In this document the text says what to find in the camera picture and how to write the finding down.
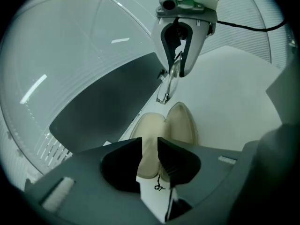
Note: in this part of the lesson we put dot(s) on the clear-framed eyeglasses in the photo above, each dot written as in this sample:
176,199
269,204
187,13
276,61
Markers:
172,82

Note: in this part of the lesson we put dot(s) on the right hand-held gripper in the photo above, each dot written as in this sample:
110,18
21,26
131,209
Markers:
201,1

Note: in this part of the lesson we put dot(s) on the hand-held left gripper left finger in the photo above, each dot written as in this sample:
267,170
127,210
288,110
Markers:
82,191

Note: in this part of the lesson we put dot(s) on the white divider panel bracket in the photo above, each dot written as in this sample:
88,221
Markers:
106,143
161,75

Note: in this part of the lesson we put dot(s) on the beige glasses case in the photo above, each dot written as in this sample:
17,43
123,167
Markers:
180,123

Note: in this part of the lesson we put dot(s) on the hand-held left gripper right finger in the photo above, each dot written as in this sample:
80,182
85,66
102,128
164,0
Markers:
211,177

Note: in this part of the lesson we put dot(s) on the dark grey table mat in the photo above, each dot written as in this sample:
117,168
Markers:
100,102

